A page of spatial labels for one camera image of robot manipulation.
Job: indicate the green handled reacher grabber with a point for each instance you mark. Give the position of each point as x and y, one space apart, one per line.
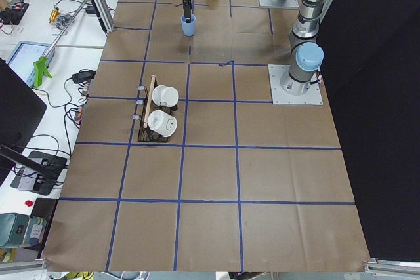
40 65

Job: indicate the white plain mug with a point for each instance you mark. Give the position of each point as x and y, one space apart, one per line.
163 95

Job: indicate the white smiley face mug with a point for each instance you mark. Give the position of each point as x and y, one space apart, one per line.
162 123

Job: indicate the light blue plastic cup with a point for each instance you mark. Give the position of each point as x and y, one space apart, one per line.
188 28

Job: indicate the black power adapter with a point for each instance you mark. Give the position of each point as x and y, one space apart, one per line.
83 76

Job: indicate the black wire mug rack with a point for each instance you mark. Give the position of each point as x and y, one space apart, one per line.
148 106

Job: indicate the black monitor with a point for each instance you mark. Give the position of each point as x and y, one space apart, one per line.
21 110

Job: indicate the tablet with blue case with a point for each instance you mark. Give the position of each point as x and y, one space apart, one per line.
22 58

